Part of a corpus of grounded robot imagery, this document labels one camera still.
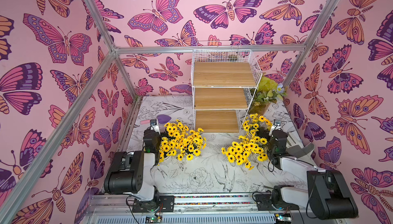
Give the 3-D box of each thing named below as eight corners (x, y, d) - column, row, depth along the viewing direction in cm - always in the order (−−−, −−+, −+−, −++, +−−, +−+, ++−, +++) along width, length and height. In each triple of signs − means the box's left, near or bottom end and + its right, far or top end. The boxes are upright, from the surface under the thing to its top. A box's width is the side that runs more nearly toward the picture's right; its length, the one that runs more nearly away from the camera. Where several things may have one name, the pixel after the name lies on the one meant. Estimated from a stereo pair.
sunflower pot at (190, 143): (178, 167, 87) (174, 156, 76) (181, 141, 98) (178, 128, 86) (206, 167, 87) (206, 156, 75) (205, 140, 98) (206, 127, 86)
